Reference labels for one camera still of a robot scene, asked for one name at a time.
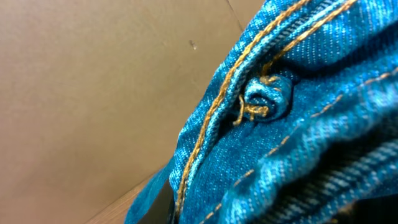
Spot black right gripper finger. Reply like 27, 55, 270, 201
144, 180, 175, 224

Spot blue denim jeans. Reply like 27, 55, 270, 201
125, 0, 397, 223

